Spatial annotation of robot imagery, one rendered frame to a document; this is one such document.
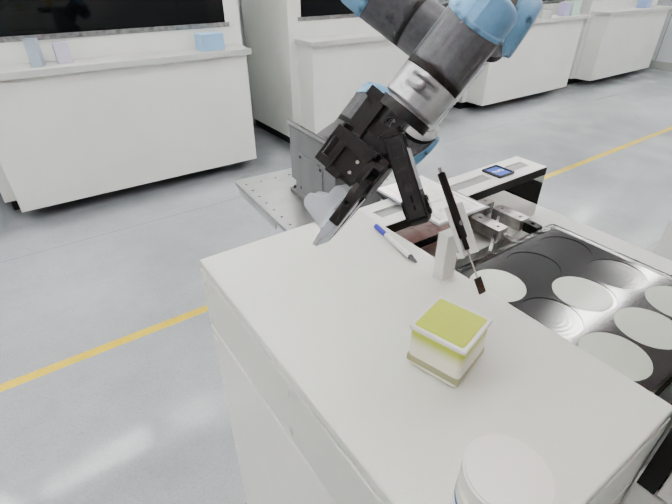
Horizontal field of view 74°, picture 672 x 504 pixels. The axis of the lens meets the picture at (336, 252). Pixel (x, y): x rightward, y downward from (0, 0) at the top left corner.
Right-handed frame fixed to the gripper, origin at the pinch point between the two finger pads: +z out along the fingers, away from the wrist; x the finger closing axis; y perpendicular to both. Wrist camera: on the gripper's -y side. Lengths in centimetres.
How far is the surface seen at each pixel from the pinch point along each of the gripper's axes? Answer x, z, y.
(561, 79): -587, -175, -41
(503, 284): -27.2, -7.4, -28.1
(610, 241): -65, -27, -49
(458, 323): 4.6, -4.6, -19.5
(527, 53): -512, -157, 11
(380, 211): -36.3, -1.4, -1.4
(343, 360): 5.3, 9.0, -12.3
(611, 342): -16.7, -12.7, -43.5
